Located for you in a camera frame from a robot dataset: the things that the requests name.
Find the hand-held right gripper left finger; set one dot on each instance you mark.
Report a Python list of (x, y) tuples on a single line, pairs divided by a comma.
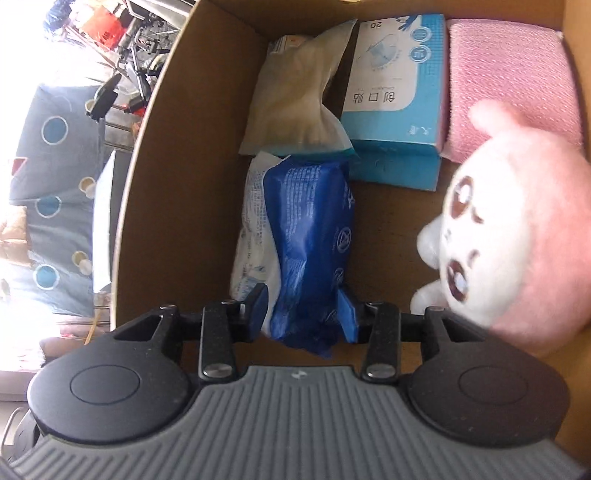
[(256, 314)]

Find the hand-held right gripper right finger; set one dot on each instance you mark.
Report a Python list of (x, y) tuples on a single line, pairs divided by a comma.
[(351, 316)]

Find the white printed soft pack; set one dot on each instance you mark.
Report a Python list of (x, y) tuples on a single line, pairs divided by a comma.
[(251, 249)]

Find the dark blue wipes pack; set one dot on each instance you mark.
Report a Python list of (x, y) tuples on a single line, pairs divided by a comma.
[(314, 240)]

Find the brown cardboard box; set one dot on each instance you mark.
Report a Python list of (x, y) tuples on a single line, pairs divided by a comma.
[(194, 184)]

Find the pink white plush toy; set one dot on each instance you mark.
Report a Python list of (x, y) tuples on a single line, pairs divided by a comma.
[(517, 240)]

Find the light blue plaster box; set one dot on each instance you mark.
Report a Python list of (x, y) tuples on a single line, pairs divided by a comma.
[(392, 101)]

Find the clear packet of white pads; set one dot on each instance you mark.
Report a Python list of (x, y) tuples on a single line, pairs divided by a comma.
[(295, 92)]

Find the plain grey cube box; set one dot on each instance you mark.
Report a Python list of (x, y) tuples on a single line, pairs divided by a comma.
[(105, 221)]

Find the blue circle print quilt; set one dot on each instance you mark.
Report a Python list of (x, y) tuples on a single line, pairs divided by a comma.
[(51, 166)]

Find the tan padded jacket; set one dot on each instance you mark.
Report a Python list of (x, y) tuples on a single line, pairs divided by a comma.
[(14, 233)]

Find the black padded armrest stand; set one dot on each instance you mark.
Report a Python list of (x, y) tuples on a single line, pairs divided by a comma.
[(104, 99)]

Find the folding wheelchair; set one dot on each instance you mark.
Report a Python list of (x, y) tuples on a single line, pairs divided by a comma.
[(143, 50)]

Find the pink textured towel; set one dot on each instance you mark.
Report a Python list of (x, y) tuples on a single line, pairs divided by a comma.
[(508, 69)]

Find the red plastic bag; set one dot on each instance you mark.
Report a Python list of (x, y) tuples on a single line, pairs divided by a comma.
[(99, 25)]

